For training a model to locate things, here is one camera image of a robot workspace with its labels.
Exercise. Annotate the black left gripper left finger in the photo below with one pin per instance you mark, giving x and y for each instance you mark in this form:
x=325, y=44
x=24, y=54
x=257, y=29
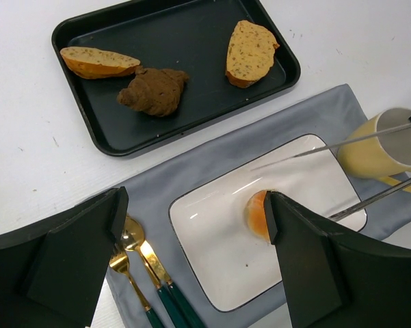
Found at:
x=52, y=271

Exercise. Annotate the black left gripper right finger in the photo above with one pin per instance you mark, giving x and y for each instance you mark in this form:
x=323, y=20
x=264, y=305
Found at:
x=334, y=276

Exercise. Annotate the round orange bread bun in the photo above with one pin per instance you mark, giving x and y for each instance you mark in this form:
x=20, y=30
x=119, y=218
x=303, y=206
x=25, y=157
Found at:
x=255, y=215

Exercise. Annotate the metal tongs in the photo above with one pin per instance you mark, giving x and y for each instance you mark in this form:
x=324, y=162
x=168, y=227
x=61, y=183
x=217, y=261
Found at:
x=404, y=178

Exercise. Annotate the seeded bread slice left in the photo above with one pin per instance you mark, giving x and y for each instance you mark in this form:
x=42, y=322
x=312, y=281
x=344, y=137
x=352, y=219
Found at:
x=93, y=63

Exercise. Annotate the seeded bread slice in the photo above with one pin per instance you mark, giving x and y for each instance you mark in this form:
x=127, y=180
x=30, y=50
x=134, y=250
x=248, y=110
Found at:
x=250, y=54
x=93, y=63

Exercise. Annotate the seeded bread slice right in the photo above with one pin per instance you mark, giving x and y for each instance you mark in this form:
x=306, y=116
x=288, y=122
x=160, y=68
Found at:
x=250, y=54

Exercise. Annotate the grey cloth placemat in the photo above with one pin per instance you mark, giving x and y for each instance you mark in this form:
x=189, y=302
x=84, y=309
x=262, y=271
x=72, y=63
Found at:
x=331, y=115

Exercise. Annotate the white rectangular plate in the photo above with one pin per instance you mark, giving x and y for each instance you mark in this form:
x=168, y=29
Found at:
x=231, y=263

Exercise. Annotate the yellow mug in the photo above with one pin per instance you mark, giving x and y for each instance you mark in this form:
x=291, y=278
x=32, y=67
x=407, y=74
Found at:
x=380, y=157

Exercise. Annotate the brown chocolate croissant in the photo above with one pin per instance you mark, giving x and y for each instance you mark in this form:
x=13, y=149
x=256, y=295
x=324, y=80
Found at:
x=155, y=92

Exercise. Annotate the black baking tray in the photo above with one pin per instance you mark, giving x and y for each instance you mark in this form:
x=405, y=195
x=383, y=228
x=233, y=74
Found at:
x=191, y=36

